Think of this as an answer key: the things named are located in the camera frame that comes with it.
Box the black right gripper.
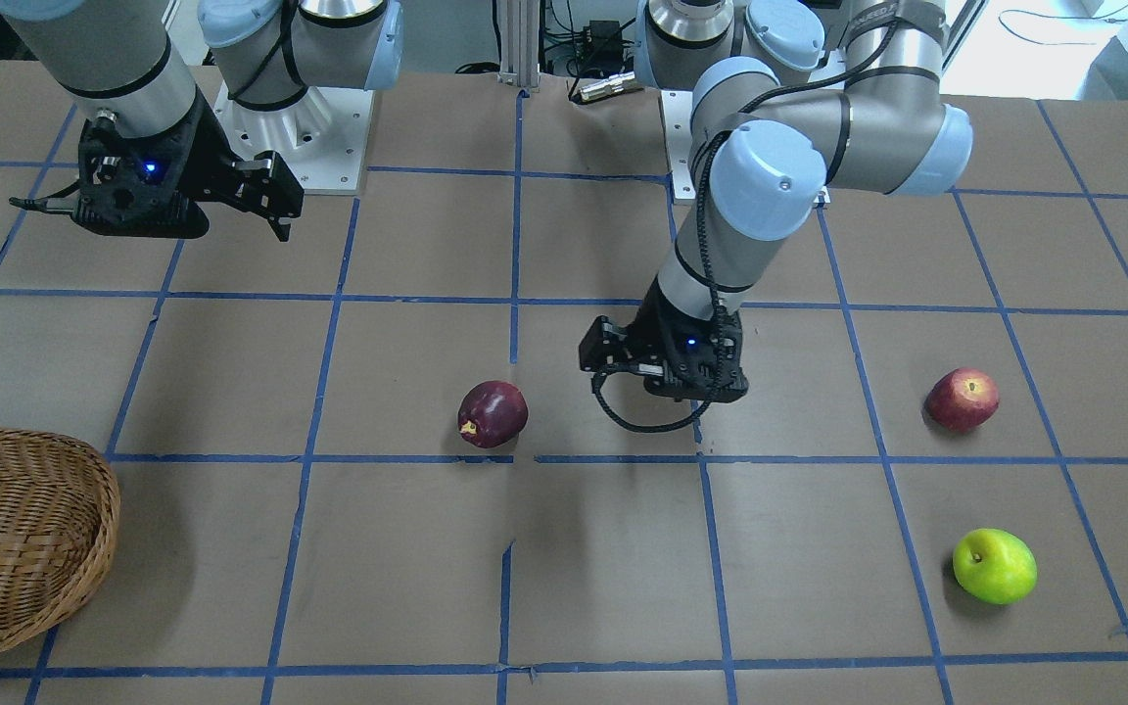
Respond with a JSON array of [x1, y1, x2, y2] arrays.
[[83, 83, 305, 244]]

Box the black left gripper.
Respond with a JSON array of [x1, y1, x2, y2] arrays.
[[579, 280, 743, 374]]

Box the dark red apple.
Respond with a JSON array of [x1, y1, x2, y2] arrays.
[[456, 380, 530, 447]]

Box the red yellow apple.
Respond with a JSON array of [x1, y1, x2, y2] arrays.
[[923, 367, 1001, 434]]

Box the green apple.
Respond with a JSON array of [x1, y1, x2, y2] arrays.
[[952, 528, 1039, 605]]

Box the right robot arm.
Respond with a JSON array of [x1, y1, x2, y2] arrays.
[[0, 1, 403, 241]]

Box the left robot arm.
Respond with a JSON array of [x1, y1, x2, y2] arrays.
[[579, 1, 973, 402]]

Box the woven wicker basket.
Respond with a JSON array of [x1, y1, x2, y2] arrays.
[[0, 428, 121, 653]]

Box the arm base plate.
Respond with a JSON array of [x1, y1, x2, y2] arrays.
[[660, 88, 831, 209], [213, 83, 380, 197]]

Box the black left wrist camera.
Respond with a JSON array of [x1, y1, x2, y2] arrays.
[[638, 331, 749, 404]]

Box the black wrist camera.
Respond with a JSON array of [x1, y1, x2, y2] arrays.
[[8, 115, 210, 240], [638, 331, 749, 404]]

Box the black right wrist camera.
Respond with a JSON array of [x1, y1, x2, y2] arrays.
[[8, 115, 210, 240]]

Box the aluminium frame post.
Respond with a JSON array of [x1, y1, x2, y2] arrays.
[[495, 1, 541, 92]]

